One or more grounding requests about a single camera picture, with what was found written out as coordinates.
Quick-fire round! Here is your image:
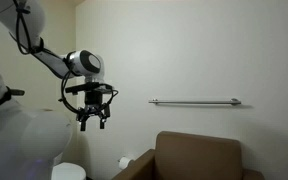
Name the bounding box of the black camera on tripod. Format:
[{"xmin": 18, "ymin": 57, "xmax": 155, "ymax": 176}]
[{"xmin": 7, "ymin": 87, "xmax": 26, "ymax": 97}]

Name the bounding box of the metal wall towel bar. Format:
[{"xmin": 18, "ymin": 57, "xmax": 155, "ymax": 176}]
[{"xmin": 148, "ymin": 97, "xmax": 242, "ymax": 107}]

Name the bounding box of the thick black arm hose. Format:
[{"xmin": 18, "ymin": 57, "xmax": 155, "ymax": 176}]
[{"xmin": 9, "ymin": 0, "xmax": 46, "ymax": 56}]

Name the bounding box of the brown leather couch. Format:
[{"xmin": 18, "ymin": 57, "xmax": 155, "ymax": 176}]
[{"xmin": 111, "ymin": 130, "xmax": 266, "ymax": 180}]

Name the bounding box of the white toilet paper roll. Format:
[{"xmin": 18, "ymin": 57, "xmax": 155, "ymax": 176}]
[{"xmin": 117, "ymin": 156, "xmax": 134, "ymax": 170}]

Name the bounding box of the white round bin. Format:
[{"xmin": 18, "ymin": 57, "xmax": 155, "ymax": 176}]
[{"xmin": 51, "ymin": 162, "xmax": 87, "ymax": 180}]

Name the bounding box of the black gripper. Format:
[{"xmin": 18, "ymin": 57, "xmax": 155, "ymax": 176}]
[{"xmin": 76, "ymin": 89, "xmax": 112, "ymax": 132}]

